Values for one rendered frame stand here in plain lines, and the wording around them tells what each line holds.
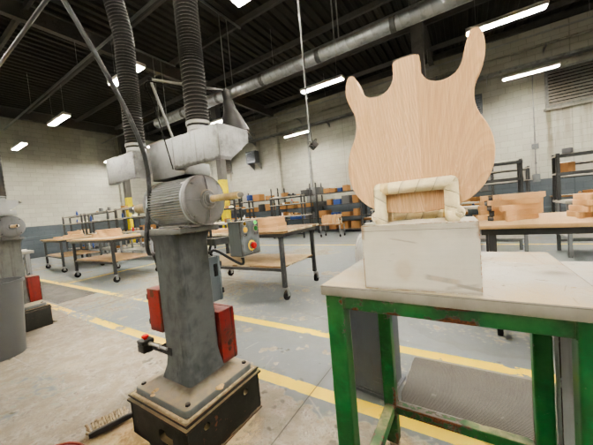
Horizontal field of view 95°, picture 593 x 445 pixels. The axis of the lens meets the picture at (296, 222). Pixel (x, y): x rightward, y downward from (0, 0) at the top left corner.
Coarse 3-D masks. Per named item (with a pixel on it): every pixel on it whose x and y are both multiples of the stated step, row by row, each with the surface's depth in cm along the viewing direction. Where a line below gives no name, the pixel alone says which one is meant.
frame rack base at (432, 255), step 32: (384, 224) 72; (416, 224) 67; (448, 224) 64; (384, 256) 72; (416, 256) 68; (448, 256) 65; (480, 256) 61; (384, 288) 73; (416, 288) 69; (448, 288) 65; (480, 288) 62
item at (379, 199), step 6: (378, 192) 72; (378, 198) 72; (384, 198) 72; (378, 204) 73; (384, 204) 72; (378, 210) 73; (384, 210) 72; (378, 216) 73; (384, 216) 72; (378, 222) 73; (384, 222) 72
